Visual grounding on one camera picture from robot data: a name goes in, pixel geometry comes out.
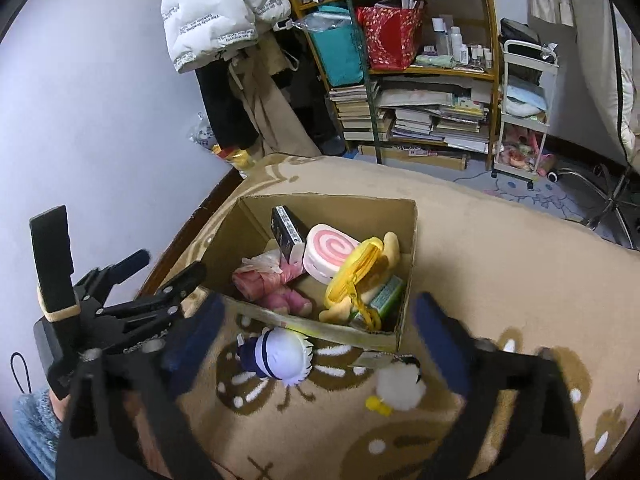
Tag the black tissue pack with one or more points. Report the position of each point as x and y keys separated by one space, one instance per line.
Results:
x=287 y=230

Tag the stack of old books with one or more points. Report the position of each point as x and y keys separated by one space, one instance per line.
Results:
x=357 y=115

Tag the pale cartoon floor rug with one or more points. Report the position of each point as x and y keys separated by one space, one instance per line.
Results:
x=525 y=195

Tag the pale green cloth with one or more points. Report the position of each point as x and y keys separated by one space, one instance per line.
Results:
x=435 y=61

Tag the black hanging garment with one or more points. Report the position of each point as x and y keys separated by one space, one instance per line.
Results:
x=222 y=105

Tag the beige patterned blanket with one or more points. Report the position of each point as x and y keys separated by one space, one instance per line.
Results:
x=500 y=260

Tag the white trolley cart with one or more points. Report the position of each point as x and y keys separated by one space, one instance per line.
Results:
x=525 y=45

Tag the flat cardboard box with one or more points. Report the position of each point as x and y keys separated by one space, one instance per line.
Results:
x=415 y=157

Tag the pile of pink items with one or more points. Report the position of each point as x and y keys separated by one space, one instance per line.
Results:
x=520 y=150

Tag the white puffer jacket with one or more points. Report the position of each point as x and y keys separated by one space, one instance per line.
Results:
x=210 y=15

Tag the white purple plush doll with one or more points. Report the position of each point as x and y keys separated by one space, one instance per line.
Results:
x=287 y=357

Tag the pile of books and papers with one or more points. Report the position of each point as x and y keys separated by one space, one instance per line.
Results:
x=440 y=120

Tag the pink swirl roll plush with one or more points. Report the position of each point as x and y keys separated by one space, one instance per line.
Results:
x=330 y=247

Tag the green pole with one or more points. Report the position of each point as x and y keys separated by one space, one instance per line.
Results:
x=367 y=85

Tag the beige coat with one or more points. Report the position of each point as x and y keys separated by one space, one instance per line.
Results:
x=270 y=110

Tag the black bag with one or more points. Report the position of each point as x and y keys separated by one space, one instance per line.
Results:
x=517 y=32

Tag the printed cardboard box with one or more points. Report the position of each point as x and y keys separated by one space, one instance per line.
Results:
x=350 y=210

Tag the crumpled plastic bag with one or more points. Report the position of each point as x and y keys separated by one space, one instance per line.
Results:
x=202 y=132

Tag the green tissue pack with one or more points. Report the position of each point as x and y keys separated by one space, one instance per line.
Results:
x=387 y=297

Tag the person's left forearm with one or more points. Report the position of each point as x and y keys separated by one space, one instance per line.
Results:
x=35 y=430

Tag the teal bag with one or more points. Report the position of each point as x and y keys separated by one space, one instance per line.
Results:
x=337 y=50

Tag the yellow plush toy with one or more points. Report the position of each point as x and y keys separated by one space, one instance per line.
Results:
x=350 y=272

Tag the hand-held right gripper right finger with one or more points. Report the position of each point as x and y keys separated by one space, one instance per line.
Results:
x=440 y=340

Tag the row of white bottles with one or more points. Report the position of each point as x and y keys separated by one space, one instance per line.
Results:
x=457 y=45

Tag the cream padded chair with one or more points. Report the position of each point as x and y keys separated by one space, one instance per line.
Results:
x=625 y=60

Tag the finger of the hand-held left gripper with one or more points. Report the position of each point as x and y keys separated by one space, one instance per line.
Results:
x=185 y=280
x=125 y=266

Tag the pink plush toy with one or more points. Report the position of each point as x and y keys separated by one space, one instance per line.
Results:
x=285 y=297

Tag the blue white pillow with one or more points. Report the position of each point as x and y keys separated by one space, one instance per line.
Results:
x=522 y=100

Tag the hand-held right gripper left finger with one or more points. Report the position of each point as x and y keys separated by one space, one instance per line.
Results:
x=197 y=340

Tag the red gift bag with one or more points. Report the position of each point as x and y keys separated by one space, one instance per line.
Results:
x=390 y=40

